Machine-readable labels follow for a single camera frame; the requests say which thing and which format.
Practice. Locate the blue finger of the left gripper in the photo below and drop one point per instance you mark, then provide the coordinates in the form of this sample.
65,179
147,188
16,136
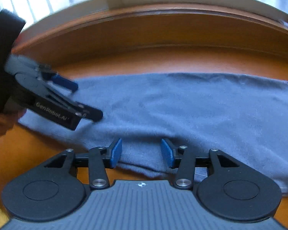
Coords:
87,112
60,80

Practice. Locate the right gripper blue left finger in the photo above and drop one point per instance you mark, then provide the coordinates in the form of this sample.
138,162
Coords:
100,159

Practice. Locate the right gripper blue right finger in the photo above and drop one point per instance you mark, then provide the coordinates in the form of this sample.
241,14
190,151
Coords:
181,158

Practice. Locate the grey-blue sweatpants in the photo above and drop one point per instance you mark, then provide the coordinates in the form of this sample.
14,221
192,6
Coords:
242,115

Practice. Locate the white window latch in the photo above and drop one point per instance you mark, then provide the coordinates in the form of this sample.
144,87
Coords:
284,23

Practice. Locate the person's left hand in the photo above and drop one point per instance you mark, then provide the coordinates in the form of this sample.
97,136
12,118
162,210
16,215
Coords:
7,121

